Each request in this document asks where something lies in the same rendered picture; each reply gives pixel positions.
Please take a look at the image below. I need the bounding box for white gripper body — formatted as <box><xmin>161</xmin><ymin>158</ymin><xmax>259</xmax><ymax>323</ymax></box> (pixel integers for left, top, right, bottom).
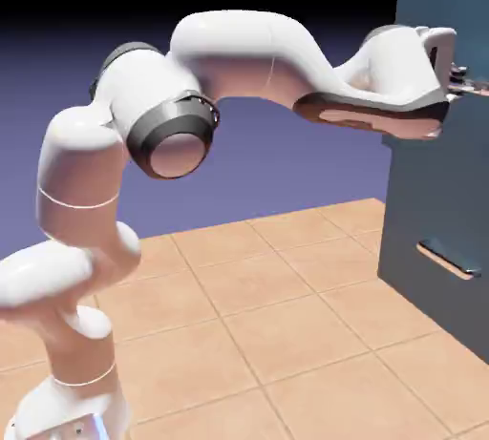
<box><xmin>424</xmin><ymin>26</ymin><xmax>458</xmax><ymax>102</ymax></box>

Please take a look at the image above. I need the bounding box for shiny metal drawer handle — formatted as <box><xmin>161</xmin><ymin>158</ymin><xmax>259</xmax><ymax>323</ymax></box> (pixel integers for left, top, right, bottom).
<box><xmin>415</xmin><ymin>239</ymin><xmax>483</xmax><ymax>282</ymax></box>
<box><xmin>447</xmin><ymin>79</ymin><xmax>489</xmax><ymax>97</ymax></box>

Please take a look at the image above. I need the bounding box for blue-grey painted cabinet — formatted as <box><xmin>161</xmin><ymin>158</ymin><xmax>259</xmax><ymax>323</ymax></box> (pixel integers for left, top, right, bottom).
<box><xmin>376</xmin><ymin>0</ymin><xmax>489</xmax><ymax>367</ymax></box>

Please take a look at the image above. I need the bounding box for blue-grey drawer front with held handle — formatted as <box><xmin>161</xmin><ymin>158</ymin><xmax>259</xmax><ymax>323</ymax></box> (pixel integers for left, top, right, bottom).
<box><xmin>393</xmin><ymin>0</ymin><xmax>489</xmax><ymax>140</ymax></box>

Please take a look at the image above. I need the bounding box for blue-grey drawer front with free handle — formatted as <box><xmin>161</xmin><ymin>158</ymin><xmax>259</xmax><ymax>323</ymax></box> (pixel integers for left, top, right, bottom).
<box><xmin>376</xmin><ymin>97</ymin><xmax>489</xmax><ymax>367</ymax></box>

